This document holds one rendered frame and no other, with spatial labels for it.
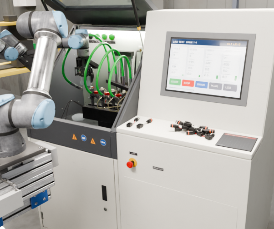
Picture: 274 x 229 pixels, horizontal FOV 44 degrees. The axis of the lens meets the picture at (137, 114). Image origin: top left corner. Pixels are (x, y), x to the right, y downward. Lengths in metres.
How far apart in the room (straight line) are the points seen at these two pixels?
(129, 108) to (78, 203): 0.72
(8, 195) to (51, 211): 1.11
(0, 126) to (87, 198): 0.91
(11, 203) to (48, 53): 0.61
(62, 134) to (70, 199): 0.45
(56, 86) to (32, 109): 1.03
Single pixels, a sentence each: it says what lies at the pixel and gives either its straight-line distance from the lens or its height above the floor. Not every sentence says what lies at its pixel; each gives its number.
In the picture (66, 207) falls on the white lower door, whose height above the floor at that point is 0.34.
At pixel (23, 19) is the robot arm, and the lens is 1.58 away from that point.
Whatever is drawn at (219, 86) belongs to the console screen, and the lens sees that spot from 1.75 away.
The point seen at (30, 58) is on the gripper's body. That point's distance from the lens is 2.13.
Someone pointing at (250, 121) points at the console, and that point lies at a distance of 1.72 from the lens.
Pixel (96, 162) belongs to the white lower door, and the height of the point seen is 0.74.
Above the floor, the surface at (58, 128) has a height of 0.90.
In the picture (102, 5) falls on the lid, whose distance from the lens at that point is 2.15.
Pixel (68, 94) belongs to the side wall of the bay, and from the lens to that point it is 2.45.
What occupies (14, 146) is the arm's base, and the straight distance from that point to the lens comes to 1.44.
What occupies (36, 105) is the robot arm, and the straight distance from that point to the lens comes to 1.34.
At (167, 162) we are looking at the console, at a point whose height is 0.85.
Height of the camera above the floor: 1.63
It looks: 19 degrees down
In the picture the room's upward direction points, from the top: 2 degrees counter-clockwise
